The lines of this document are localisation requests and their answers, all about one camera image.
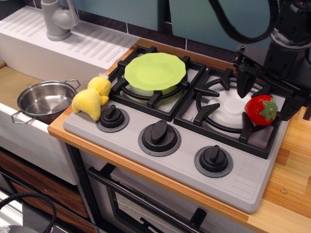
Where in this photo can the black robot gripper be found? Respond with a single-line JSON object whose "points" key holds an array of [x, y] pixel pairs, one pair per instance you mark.
{"points": [[285, 69]]}

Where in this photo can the red toy strawberry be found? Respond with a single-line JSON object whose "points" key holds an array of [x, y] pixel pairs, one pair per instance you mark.
{"points": [[261, 110]]}

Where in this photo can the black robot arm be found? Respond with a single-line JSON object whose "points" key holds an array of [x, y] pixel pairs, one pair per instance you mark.
{"points": [[293, 27]]}

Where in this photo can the light green plastic plate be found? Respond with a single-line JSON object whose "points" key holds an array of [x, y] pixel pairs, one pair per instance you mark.
{"points": [[155, 71]]}

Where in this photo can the stainless steel pot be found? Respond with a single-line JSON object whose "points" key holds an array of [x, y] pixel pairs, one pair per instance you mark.
{"points": [[45, 101]]}

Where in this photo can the white toy sink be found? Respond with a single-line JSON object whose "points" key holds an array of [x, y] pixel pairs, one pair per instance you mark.
{"points": [[27, 57]]}

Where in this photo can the white right burner disc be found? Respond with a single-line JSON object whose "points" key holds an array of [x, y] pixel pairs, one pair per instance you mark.
{"points": [[229, 114]]}

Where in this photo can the black right burner grate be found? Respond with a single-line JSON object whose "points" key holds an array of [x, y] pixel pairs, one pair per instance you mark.
{"points": [[261, 141]]}

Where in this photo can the black burner grate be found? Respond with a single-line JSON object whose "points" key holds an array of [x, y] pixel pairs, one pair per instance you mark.
{"points": [[261, 141], [163, 104]]}

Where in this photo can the black right stove knob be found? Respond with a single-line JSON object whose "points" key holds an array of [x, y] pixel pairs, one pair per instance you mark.
{"points": [[213, 161]]}

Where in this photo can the black stove knob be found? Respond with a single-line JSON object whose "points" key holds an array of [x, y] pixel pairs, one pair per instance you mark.
{"points": [[112, 120], [213, 161], [159, 139]]}

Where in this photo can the grey toy stove top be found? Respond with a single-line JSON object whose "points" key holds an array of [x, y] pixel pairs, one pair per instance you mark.
{"points": [[243, 187]]}

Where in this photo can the black left burner grate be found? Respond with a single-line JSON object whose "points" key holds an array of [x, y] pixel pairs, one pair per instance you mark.
{"points": [[163, 104]]}

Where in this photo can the black middle stove knob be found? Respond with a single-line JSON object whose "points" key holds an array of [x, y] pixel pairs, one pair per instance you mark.
{"points": [[159, 139]]}

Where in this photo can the black left stove knob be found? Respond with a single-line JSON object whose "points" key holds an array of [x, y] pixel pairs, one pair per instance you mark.
{"points": [[112, 120]]}

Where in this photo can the yellow stuffed duck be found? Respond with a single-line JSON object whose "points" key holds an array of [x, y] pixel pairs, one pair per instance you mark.
{"points": [[91, 99]]}

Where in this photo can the grey toy faucet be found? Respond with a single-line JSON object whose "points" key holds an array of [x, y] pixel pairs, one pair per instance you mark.
{"points": [[59, 22]]}

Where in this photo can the wooden drawer fronts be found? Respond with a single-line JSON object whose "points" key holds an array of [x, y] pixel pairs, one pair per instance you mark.
{"points": [[25, 177]]}

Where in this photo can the black oven door handle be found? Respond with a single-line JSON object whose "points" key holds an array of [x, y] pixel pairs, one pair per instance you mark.
{"points": [[191, 227]]}

